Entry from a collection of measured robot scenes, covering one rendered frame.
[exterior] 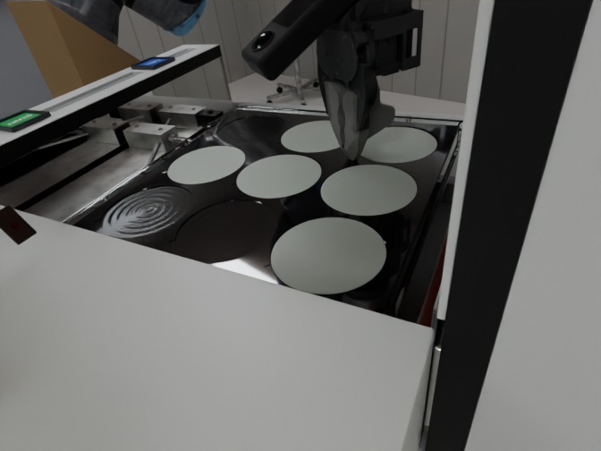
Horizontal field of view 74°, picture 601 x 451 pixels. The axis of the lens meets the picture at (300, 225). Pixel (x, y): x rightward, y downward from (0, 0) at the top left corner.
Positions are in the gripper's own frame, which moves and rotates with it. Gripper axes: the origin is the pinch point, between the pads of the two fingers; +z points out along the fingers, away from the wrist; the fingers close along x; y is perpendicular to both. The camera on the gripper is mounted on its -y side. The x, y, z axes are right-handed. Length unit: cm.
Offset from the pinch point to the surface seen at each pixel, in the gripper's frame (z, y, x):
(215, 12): 29, 91, 349
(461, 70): 69, 198, 163
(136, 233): 1.4, -24.7, 1.5
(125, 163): 3.3, -23.3, 24.1
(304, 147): 1.3, -2.1, 6.8
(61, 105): -4.3, -28.6, 34.1
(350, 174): 1.3, -1.5, -2.9
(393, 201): 1.3, -1.2, -10.0
